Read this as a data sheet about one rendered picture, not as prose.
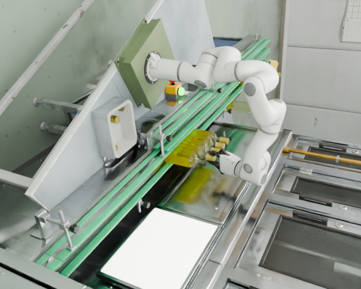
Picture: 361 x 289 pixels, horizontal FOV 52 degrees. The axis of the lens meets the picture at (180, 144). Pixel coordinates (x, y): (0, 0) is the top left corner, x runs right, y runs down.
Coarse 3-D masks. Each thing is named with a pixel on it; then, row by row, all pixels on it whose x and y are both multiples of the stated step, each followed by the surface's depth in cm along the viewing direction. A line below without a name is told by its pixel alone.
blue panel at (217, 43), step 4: (216, 40) 314; (220, 40) 313; (224, 40) 312; (216, 44) 303; (220, 44) 302; (224, 44) 302; (228, 44) 301; (232, 44) 300; (72, 112) 206; (76, 112) 205
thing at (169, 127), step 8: (264, 40) 304; (256, 48) 286; (248, 56) 269; (200, 96) 213; (208, 96) 211; (192, 104) 204; (200, 104) 202; (176, 112) 196; (184, 112) 196; (192, 112) 195; (168, 120) 188; (176, 120) 188; (184, 120) 188; (168, 128) 180
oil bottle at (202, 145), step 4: (184, 140) 191; (188, 140) 191; (192, 140) 191; (196, 140) 191; (188, 144) 188; (192, 144) 187; (196, 144) 187; (200, 144) 187; (204, 144) 187; (204, 148) 186; (204, 152) 186
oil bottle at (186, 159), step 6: (174, 150) 184; (180, 150) 183; (168, 156) 182; (174, 156) 180; (180, 156) 179; (186, 156) 178; (192, 156) 178; (168, 162) 184; (174, 162) 182; (180, 162) 180; (186, 162) 179; (192, 162) 177
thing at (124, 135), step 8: (120, 104) 160; (128, 104) 166; (112, 112) 154; (120, 112) 170; (128, 112) 168; (120, 120) 172; (128, 120) 170; (112, 128) 168; (120, 128) 174; (128, 128) 173; (112, 136) 157; (120, 136) 175; (128, 136) 175; (136, 136) 174; (112, 144) 159; (120, 144) 172; (128, 144) 172; (120, 152) 167
